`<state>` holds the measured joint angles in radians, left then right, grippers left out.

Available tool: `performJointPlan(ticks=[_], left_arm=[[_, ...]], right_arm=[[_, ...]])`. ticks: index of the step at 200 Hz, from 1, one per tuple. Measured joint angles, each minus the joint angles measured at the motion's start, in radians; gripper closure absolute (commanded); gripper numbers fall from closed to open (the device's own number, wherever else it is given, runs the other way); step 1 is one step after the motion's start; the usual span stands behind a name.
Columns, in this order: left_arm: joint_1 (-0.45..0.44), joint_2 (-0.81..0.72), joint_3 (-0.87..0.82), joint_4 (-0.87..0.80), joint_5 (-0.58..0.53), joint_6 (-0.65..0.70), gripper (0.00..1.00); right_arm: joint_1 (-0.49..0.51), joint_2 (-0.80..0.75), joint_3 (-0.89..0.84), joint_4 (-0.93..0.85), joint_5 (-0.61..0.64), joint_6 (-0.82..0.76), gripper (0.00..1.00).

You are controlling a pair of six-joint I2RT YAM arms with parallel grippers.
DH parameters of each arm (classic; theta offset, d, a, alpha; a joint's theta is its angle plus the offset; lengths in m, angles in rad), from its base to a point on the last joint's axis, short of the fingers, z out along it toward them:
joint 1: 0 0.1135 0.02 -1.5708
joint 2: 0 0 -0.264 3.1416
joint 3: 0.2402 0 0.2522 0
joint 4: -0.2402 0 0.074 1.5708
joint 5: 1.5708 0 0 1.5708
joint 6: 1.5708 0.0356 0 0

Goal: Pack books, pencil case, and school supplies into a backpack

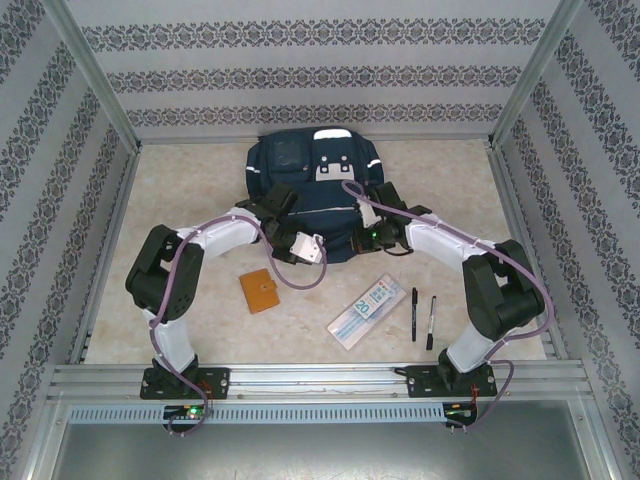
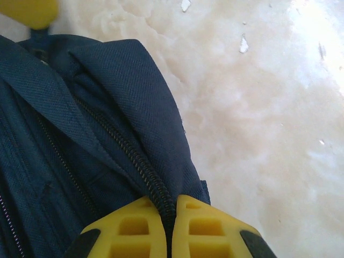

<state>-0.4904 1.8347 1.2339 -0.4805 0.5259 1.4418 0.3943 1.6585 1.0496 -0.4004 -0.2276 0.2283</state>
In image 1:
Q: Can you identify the navy blue backpack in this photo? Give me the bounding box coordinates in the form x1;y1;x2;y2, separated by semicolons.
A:
244;127;384;264

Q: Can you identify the orange leather card wallet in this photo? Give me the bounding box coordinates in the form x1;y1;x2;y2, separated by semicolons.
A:
238;268;282;316

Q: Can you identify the black marker with white band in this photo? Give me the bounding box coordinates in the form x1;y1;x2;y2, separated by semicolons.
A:
425;295;439;352

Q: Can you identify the small lit circuit board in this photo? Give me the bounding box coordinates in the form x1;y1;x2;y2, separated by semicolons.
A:
163;403;207;420
443;401;480;420

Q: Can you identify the grey metal sheet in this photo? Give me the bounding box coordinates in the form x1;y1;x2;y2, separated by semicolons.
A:
49;422;609;480

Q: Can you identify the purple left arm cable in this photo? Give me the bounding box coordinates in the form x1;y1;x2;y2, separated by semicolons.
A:
148;215;330;437

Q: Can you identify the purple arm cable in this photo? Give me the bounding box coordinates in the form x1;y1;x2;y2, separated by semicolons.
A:
340;180;555;436
148;215;330;437

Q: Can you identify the aluminium rear frame rail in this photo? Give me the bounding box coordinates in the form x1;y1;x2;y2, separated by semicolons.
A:
137;133;496;146

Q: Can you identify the aluminium side frame rail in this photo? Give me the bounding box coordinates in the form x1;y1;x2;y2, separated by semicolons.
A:
67;144;144;365
487;142;570;361

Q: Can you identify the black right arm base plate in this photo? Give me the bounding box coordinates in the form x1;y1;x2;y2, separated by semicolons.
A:
394;364;501;400

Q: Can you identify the aluminium mounting rail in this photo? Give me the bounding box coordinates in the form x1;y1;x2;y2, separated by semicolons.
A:
49;363;587;404

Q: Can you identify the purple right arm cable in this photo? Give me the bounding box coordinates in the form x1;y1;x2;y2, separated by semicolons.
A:
340;180;555;436

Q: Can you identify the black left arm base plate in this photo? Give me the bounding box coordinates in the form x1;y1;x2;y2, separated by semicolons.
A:
141;367;231;401

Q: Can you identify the slotted grey cable duct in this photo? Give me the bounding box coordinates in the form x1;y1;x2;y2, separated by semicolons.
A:
67;403;446;425

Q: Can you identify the aluminium frame post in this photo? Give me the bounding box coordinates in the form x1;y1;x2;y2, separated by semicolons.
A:
42;0;144;151
488;0;585;149

